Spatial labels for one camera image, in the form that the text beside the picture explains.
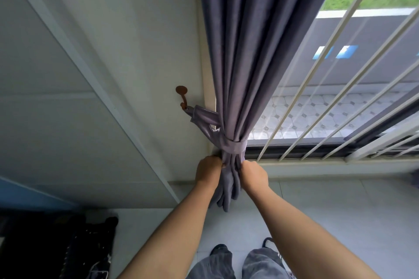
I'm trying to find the person's right hand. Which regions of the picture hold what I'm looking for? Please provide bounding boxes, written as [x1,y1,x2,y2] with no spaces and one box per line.
[240,160,270,193]

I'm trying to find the person's left hand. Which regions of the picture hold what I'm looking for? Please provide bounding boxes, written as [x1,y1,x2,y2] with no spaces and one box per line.
[195,155,224,186]

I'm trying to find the grey purple curtain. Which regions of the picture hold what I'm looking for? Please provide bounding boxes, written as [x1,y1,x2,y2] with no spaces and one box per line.
[194,0,347,213]

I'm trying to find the person's right forearm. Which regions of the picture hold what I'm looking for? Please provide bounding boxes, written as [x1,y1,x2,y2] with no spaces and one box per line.
[242,185,382,279]

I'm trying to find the person's left forearm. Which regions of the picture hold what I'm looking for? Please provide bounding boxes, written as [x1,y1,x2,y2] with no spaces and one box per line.
[117,180,220,279]

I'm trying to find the grey purple curtain tieback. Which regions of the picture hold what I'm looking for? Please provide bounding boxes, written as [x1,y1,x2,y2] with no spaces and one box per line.
[189,104,248,162]

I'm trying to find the black right shoe white stripes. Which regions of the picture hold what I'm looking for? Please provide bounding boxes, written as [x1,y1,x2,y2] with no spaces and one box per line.
[261,238,291,273]

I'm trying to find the person's grey trousers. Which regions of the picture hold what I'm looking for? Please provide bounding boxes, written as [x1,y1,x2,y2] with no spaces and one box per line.
[189,247,290,279]

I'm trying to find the white window security bars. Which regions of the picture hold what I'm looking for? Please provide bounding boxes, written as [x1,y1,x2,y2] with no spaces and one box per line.
[256,0,419,162]

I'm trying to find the black bag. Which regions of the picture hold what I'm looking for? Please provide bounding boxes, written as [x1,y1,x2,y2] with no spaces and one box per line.
[0,212,119,279]

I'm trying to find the brown wall hook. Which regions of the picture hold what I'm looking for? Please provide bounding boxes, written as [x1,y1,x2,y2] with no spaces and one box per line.
[175,85,189,111]

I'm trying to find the white window frame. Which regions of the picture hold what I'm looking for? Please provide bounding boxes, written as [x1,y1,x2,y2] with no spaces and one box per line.
[196,0,419,188]

